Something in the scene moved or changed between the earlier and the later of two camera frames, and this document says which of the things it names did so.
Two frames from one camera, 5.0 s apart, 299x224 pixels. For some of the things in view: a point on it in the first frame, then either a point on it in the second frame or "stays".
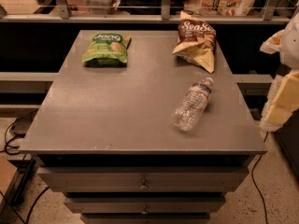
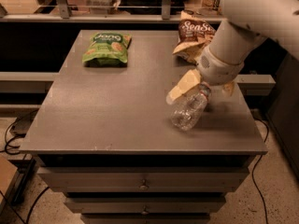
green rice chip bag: (106, 49) stays
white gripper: (291, 44) → (218, 69)
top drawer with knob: (144, 179) stays
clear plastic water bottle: (192, 106) stays
